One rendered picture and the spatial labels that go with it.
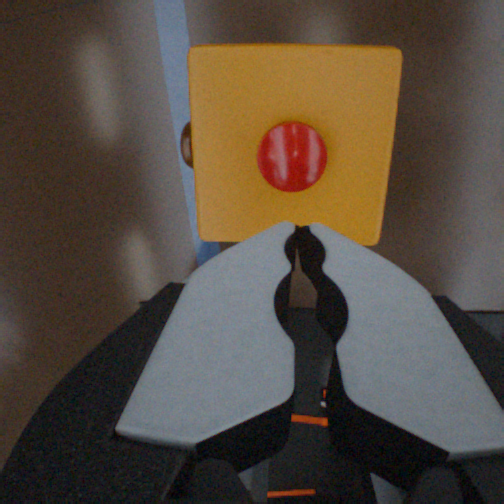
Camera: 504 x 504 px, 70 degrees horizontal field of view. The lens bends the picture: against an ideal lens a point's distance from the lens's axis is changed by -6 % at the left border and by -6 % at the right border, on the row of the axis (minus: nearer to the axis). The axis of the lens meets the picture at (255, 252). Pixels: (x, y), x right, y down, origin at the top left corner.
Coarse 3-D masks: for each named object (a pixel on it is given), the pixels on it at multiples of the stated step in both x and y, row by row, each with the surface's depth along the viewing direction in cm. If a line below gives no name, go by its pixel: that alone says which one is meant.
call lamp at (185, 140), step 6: (186, 126) 24; (186, 132) 23; (180, 138) 24; (186, 138) 23; (180, 144) 24; (186, 144) 23; (180, 150) 24; (186, 150) 23; (186, 156) 24; (192, 156) 24; (186, 162) 24; (192, 162) 24; (192, 168) 25
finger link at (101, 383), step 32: (128, 320) 8; (160, 320) 8; (96, 352) 7; (128, 352) 7; (64, 384) 6; (96, 384) 6; (128, 384) 6; (32, 416) 6; (64, 416) 6; (96, 416) 6; (32, 448) 5; (64, 448) 5; (96, 448) 5; (128, 448) 5; (160, 448) 5; (0, 480) 5; (32, 480) 5; (64, 480) 5; (96, 480) 5; (128, 480) 5; (160, 480) 5; (192, 480) 6
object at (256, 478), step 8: (264, 464) 117; (248, 472) 89; (256, 472) 97; (264, 472) 116; (248, 480) 87; (256, 480) 96; (264, 480) 115; (248, 488) 86; (256, 488) 95; (264, 488) 113; (256, 496) 94; (264, 496) 112
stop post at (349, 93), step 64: (192, 64) 20; (256, 64) 20; (320, 64) 20; (384, 64) 20; (192, 128) 22; (256, 128) 22; (320, 128) 21; (384, 128) 21; (256, 192) 23; (320, 192) 23; (384, 192) 23
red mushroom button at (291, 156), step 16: (272, 128) 20; (288, 128) 20; (304, 128) 20; (272, 144) 20; (288, 144) 20; (304, 144) 20; (320, 144) 20; (272, 160) 20; (288, 160) 20; (304, 160) 20; (320, 160) 20; (272, 176) 21; (288, 176) 21; (304, 176) 21; (320, 176) 21
